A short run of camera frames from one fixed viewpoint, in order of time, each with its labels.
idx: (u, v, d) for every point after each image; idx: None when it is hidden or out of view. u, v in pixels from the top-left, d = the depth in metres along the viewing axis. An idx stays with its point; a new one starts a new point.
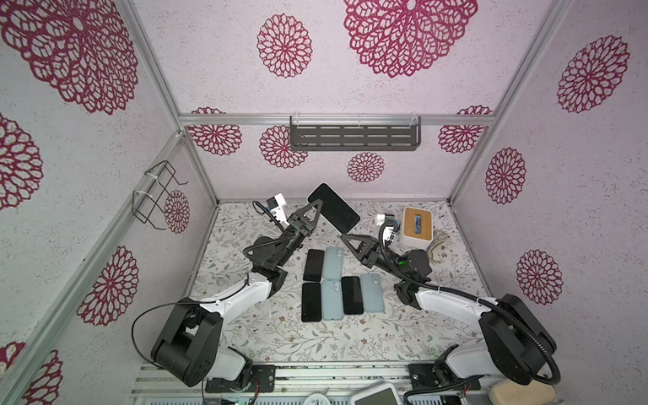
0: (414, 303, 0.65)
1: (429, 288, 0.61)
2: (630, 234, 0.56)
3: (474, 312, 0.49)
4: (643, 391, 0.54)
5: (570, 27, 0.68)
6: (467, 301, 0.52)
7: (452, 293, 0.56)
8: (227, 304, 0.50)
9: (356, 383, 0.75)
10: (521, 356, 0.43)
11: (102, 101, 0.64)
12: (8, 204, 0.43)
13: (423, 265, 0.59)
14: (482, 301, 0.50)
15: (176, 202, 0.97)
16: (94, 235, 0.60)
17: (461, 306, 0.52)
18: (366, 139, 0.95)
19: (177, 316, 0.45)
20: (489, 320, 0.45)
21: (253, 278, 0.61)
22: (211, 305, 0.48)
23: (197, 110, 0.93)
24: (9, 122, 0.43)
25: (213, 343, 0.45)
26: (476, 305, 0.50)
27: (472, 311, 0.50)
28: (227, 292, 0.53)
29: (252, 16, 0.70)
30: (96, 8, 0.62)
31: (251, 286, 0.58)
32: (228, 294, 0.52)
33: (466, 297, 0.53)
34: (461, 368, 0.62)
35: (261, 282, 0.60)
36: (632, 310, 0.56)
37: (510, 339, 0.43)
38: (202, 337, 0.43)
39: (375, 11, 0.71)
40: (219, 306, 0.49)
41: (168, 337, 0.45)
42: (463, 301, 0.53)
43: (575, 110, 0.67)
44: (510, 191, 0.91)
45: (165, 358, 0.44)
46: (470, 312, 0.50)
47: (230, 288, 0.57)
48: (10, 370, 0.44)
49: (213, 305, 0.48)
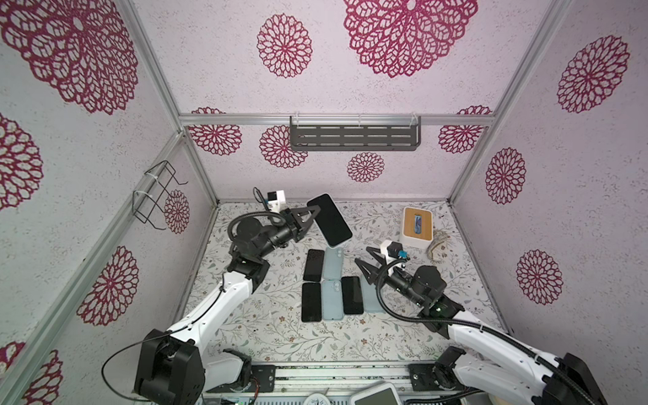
0: (441, 332, 0.60)
1: (467, 325, 0.54)
2: (630, 234, 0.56)
3: (534, 372, 0.44)
4: (643, 391, 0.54)
5: (570, 27, 0.68)
6: (521, 354, 0.46)
7: (502, 341, 0.49)
8: (202, 325, 0.46)
9: (356, 383, 0.75)
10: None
11: (102, 101, 0.64)
12: (8, 204, 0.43)
13: (435, 279, 0.56)
14: (539, 359, 0.45)
15: (176, 202, 0.97)
16: (94, 235, 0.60)
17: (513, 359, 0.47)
18: (367, 139, 0.95)
19: (148, 352, 0.41)
20: (553, 387, 0.41)
21: (229, 281, 0.55)
22: (181, 334, 0.43)
23: (197, 110, 0.93)
24: (9, 122, 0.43)
25: (198, 364, 0.43)
26: (535, 363, 0.44)
27: (531, 370, 0.44)
28: (200, 309, 0.48)
29: (252, 17, 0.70)
30: (96, 8, 0.62)
31: (228, 293, 0.52)
32: (201, 312, 0.47)
33: (521, 348, 0.47)
34: (467, 379, 0.62)
35: (238, 285, 0.55)
36: (632, 310, 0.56)
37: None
38: (180, 368, 0.40)
39: (375, 11, 0.71)
40: (191, 332, 0.44)
41: (146, 374, 0.42)
42: (516, 354, 0.47)
43: (575, 110, 0.67)
44: (510, 191, 0.91)
45: (152, 391, 0.42)
46: (525, 370, 0.45)
47: (205, 302, 0.50)
48: (10, 370, 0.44)
49: (185, 332, 0.44)
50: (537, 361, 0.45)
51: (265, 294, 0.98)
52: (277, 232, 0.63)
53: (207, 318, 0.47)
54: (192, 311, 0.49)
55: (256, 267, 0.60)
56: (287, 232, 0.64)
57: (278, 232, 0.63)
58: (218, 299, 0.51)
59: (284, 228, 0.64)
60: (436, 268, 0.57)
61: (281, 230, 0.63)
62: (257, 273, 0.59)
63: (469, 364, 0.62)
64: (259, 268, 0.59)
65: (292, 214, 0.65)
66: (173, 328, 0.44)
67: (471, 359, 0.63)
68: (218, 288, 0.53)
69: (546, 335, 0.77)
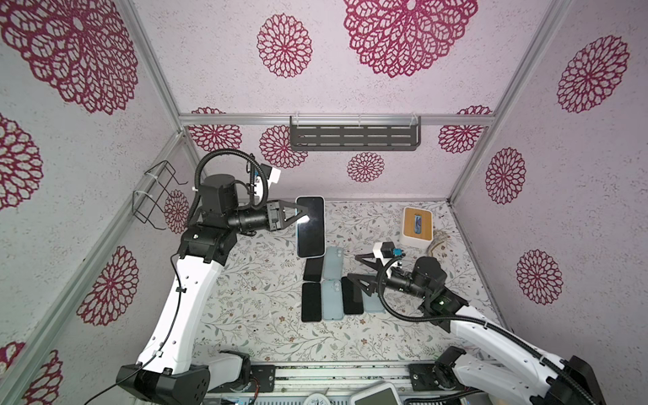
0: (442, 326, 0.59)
1: (473, 321, 0.53)
2: (630, 234, 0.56)
3: (537, 374, 0.43)
4: (643, 391, 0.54)
5: (570, 27, 0.68)
6: (525, 355, 0.46)
7: (506, 340, 0.48)
8: (172, 345, 0.39)
9: (356, 383, 0.75)
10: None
11: (102, 101, 0.64)
12: (8, 204, 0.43)
13: (436, 271, 0.55)
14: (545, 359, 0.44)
15: (176, 202, 0.97)
16: (94, 235, 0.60)
17: (517, 359, 0.46)
18: (366, 139, 0.95)
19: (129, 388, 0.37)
20: (556, 389, 0.40)
21: (187, 274, 0.43)
22: (155, 364, 0.38)
23: (197, 110, 0.93)
24: (9, 122, 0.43)
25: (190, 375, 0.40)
26: (538, 364, 0.44)
27: (535, 371, 0.44)
28: (164, 326, 0.40)
29: (252, 16, 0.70)
30: (96, 8, 0.62)
31: (189, 291, 0.42)
32: (166, 331, 0.40)
33: (526, 349, 0.46)
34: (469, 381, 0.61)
35: (197, 278, 0.43)
36: (632, 310, 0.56)
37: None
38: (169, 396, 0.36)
39: (375, 11, 0.71)
40: (164, 358, 0.38)
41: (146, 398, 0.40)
42: (521, 353, 0.46)
43: (575, 110, 0.67)
44: (510, 191, 0.91)
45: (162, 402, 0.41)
46: (528, 370, 0.45)
47: (166, 316, 0.41)
48: (10, 370, 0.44)
49: (158, 361, 0.38)
50: (541, 362, 0.44)
51: (265, 294, 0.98)
52: (249, 213, 0.54)
53: (175, 335, 0.40)
54: (156, 332, 0.40)
55: (220, 237, 0.46)
56: (261, 218, 0.55)
57: (250, 216, 0.54)
58: (180, 304, 0.41)
59: (259, 215, 0.54)
60: (436, 260, 0.57)
61: (254, 214, 0.54)
62: (221, 244, 0.46)
63: (469, 363, 0.63)
64: (223, 238, 0.47)
65: (278, 205, 0.56)
66: (142, 359, 0.38)
67: (471, 359, 0.64)
68: (176, 291, 0.42)
69: (546, 334, 0.76)
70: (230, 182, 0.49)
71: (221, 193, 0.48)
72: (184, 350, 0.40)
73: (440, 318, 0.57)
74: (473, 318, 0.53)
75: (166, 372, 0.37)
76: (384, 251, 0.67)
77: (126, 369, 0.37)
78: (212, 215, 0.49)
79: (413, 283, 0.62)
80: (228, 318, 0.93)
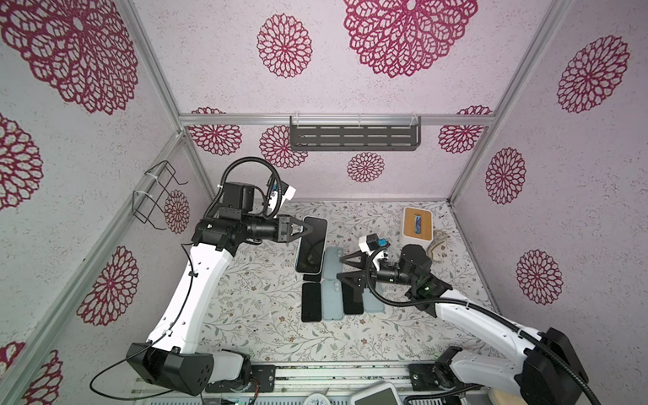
0: (429, 310, 0.60)
1: (456, 304, 0.54)
2: (630, 234, 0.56)
3: (516, 346, 0.44)
4: (643, 391, 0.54)
5: (570, 27, 0.68)
6: (504, 329, 0.47)
7: (486, 316, 0.50)
8: (182, 326, 0.40)
9: (356, 383, 0.75)
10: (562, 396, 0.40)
11: (102, 101, 0.64)
12: (8, 204, 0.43)
13: (420, 257, 0.56)
14: (524, 333, 0.45)
15: (176, 202, 0.97)
16: (94, 235, 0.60)
17: (496, 334, 0.47)
18: (366, 139, 0.95)
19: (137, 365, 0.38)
20: (533, 359, 0.41)
21: (198, 260, 0.45)
22: (164, 342, 0.39)
23: (197, 110, 0.93)
24: (9, 122, 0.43)
25: (197, 358, 0.41)
26: (516, 337, 0.45)
27: (513, 344, 0.45)
28: (175, 307, 0.42)
29: (252, 16, 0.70)
30: (96, 8, 0.62)
31: (201, 276, 0.44)
32: (177, 310, 0.41)
33: (505, 324, 0.47)
34: (467, 376, 0.61)
35: (209, 262, 0.45)
36: (632, 310, 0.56)
37: (553, 380, 0.39)
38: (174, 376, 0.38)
39: (375, 11, 0.71)
40: (174, 337, 0.40)
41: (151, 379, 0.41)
42: (499, 329, 0.47)
43: (575, 110, 0.67)
44: (510, 191, 0.91)
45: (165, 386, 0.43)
46: (508, 344, 0.46)
47: (177, 298, 0.42)
48: (10, 370, 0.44)
49: (167, 340, 0.39)
50: (519, 335, 0.45)
51: (265, 294, 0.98)
52: (261, 220, 0.58)
53: (186, 316, 0.41)
54: (167, 313, 0.41)
55: (232, 229, 0.49)
56: (271, 229, 0.59)
57: (261, 224, 0.58)
58: (191, 287, 0.43)
59: (271, 224, 0.58)
60: (422, 248, 0.58)
61: (266, 224, 0.58)
62: (233, 235, 0.48)
63: (464, 358, 0.63)
64: (234, 230, 0.49)
65: (288, 219, 0.60)
66: (152, 338, 0.40)
67: (466, 353, 0.64)
68: (189, 275, 0.44)
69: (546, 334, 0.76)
70: (250, 187, 0.55)
71: (241, 191, 0.53)
72: (191, 333, 0.42)
73: (427, 301, 0.59)
74: (454, 299, 0.55)
75: (175, 351, 0.39)
76: (369, 244, 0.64)
77: (137, 347, 0.39)
78: (228, 211, 0.53)
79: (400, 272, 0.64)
80: (228, 318, 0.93)
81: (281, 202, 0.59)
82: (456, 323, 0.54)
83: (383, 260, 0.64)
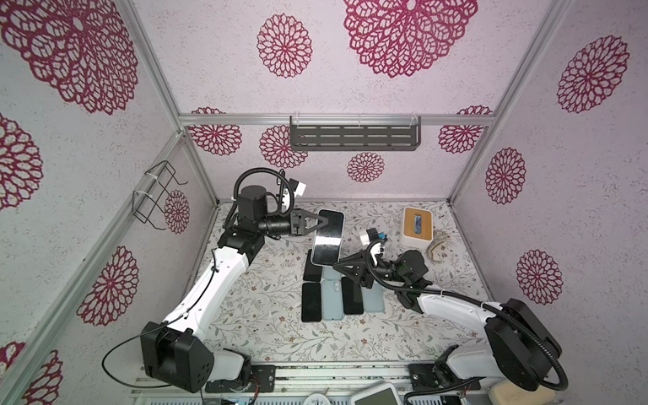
0: (416, 308, 0.64)
1: (431, 294, 0.60)
2: (630, 234, 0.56)
3: (479, 317, 0.48)
4: (643, 391, 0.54)
5: (570, 27, 0.68)
6: (471, 306, 0.51)
7: (455, 297, 0.56)
8: (198, 311, 0.44)
9: (356, 383, 0.75)
10: (530, 362, 0.42)
11: (102, 101, 0.64)
12: (8, 204, 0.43)
13: (419, 265, 0.59)
14: (485, 305, 0.50)
15: (176, 202, 0.97)
16: (94, 237, 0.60)
17: (464, 311, 0.52)
18: (367, 139, 0.95)
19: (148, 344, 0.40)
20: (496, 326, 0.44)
21: (221, 260, 0.51)
22: (180, 323, 0.42)
23: (197, 110, 0.93)
24: (9, 122, 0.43)
25: (204, 347, 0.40)
26: (482, 310, 0.49)
27: (477, 316, 0.49)
28: (195, 295, 0.46)
29: (252, 17, 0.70)
30: (96, 8, 0.62)
31: (221, 272, 0.49)
32: (196, 299, 0.45)
33: (470, 301, 0.53)
34: (461, 370, 0.62)
35: (230, 261, 0.51)
36: (632, 310, 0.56)
37: (515, 346, 0.43)
38: (183, 357, 0.39)
39: (375, 11, 0.71)
40: (189, 320, 0.43)
41: (153, 364, 0.42)
42: (467, 306, 0.52)
43: (575, 110, 0.67)
44: (510, 191, 0.91)
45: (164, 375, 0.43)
46: (474, 318, 0.50)
47: (197, 288, 0.47)
48: (10, 370, 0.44)
49: (182, 321, 0.42)
50: (483, 309, 0.49)
51: (264, 294, 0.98)
52: (275, 220, 0.62)
53: (202, 304, 0.45)
54: (186, 299, 0.45)
55: (252, 239, 0.56)
56: (284, 224, 0.62)
57: (276, 221, 0.62)
58: (211, 280, 0.48)
59: (284, 221, 0.62)
60: (421, 254, 0.60)
61: (280, 220, 0.62)
62: (253, 244, 0.55)
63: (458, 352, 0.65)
64: (254, 239, 0.57)
65: (299, 213, 0.63)
66: (168, 319, 0.43)
67: (461, 348, 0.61)
68: (210, 269, 0.49)
69: None
70: (262, 194, 0.57)
71: (255, 203, 0.57)
72: (204, 324, 0.45)
73: (412, 289, 0.65)
74: (430, 289, 0.62)
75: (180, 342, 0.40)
76: (369, 234, 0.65)
77: (152, 325, 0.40)
78: (245, 220, 0.58)
79: (395, 271, 0.66)
80: (228, 318, 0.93)
81: (294, 198, 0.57)
82: (436, 314, 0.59)
83: (379, 255, 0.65)
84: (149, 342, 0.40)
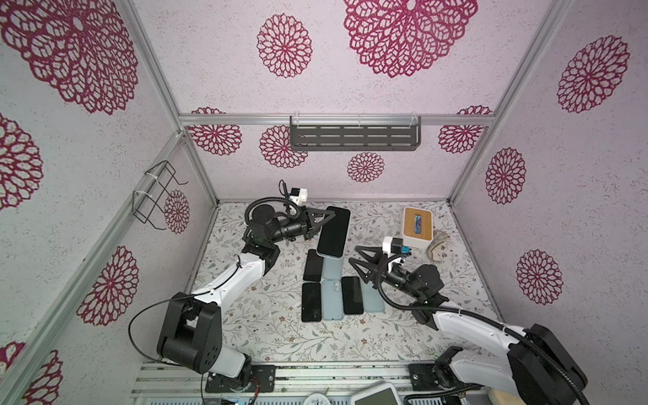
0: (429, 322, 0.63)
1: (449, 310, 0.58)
2: (630, 234, 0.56)
3: (501, 342, 0.47)
4: (643, 391, 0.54)
5: (570, 27, 0.68)
6: (492, 329, 0.50)
7: (475, 318, 0.53)
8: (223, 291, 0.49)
9: (356, 383, 0.75)
10: (552, 391, 0.41)
11: (102, 101, 0.64)
12: (8, 204, 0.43)
13: (434, 281, 0.58)
14: (509, 330, 0.48)
15: (176, 202, 0.97)
16: (94, 235, 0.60)
17: (485, 334, 0.50)
18: (366, 139, 0.95)
19: (175, 311, 0.45)
20: (519, 352, 0.43)
21: (245, 258, 0.60)
22: (206, 297, 0.47)
23: (197, 110, 0.93)
24: (9, 122, 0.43)
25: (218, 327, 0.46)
26: (503, 334, 0.47)
27: (499, 341, 0.47)
28: (220, 278, 0.53)
29: (252, 16, 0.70)
30: (95, 8, 0.62)
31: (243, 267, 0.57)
32: (221, 282, 0.51)
33: (491, 323, 0.51)
34: (464, 373, 0.61)
35: (251, 261, 0.59)
36: (632, 310, 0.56)
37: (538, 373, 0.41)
38: (204, 326, 0.43)
39: (375, 11, 0.71)
40: (215, 295, 0.48)
41: (170, 333, 0.45)
42: (488, 329, 0.50)
43: (575, 110, 0.67)
44: (510, 191, 0.91)
45: (174, 349, 0.44)
46: (496, 342, 0.48)
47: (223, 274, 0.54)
48: (9, 370, 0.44)
49: (209, 295, 0.48)
50: (504, 332, 0.48)
51: (264, 294, 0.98)
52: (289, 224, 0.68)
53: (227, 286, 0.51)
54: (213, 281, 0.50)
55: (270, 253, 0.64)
56: (299, 226, 0.68)
57: (289, 224, 0.68)
58: (234, 272, 0.55)
59: (296, 223, 0.68)
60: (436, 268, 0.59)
61: (294, 223, 0.68)
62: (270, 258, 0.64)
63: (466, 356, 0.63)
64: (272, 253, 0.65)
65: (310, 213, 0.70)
66: (197, 291, 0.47)
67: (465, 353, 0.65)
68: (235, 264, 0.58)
69: None
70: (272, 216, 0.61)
71: (266, 228, 0.62)
72: (224, 304, 0.49)
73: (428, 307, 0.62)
74: (448, 308, 0.59)
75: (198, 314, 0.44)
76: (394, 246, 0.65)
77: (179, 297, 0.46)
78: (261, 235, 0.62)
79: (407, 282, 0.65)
80: (228, 318, 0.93)
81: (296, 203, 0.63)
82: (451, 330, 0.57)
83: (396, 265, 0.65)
84: (177, 307, 0.45)
